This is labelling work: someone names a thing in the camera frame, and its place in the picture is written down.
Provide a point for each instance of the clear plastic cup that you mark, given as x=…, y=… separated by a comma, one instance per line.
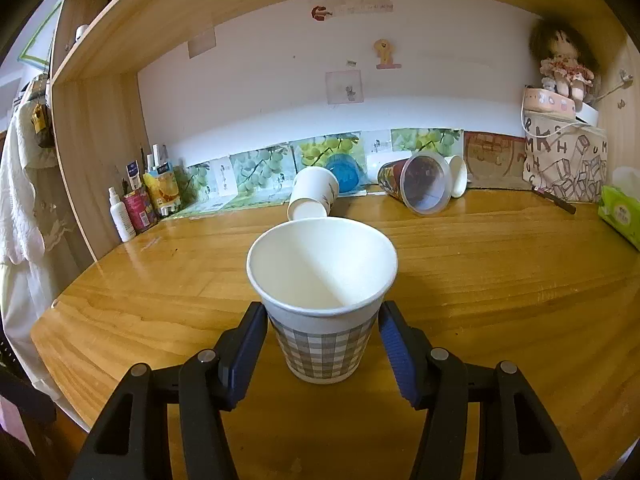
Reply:
x=417, y=182

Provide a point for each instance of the small white paper cup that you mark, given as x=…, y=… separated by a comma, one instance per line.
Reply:
x=457, y=175

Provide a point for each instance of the brown printed card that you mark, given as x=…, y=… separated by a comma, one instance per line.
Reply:
x=492, y=157

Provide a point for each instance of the white spray bottle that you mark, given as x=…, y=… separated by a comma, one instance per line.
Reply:
x=120, y=217

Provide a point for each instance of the red snack pouch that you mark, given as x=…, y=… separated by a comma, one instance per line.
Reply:
x=140, y=210

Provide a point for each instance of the wooden shelf unit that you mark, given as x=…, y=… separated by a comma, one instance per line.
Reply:
x=200, y=25

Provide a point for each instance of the dark pen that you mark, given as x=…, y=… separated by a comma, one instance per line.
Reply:
x=555, y=199

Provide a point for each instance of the printed paper bag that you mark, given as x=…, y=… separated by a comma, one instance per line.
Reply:
x=562, y=160

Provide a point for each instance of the yellow snack pouch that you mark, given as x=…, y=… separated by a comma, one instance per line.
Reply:
x=162, y=187

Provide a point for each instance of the white tube with blue cap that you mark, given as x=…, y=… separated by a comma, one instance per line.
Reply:
x=133, y=177

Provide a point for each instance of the grape printed card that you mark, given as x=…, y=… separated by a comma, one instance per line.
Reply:
x=197, y=180
x=425, y=139
x=260, y=170
x=327, y=147

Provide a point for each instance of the pink round box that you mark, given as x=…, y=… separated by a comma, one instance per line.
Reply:
x=550, y=101

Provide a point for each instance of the yellow wall sticker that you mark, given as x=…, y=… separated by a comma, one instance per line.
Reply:
x=386, y=54

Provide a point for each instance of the plaid paper cup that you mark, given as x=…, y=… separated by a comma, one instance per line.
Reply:
x=322, y=280

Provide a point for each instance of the cloth doll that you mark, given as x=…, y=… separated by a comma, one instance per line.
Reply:
x=562, y=62

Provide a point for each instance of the green tissue pack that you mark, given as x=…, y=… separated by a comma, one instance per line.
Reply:
x=620, y=210

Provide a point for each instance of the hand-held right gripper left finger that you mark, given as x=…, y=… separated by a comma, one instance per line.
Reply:
x=246, y=355

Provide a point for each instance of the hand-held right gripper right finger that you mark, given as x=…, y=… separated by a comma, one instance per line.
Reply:
x=397, y=355

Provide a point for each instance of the white hanging garment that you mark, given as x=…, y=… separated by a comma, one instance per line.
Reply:
x=25, y=200

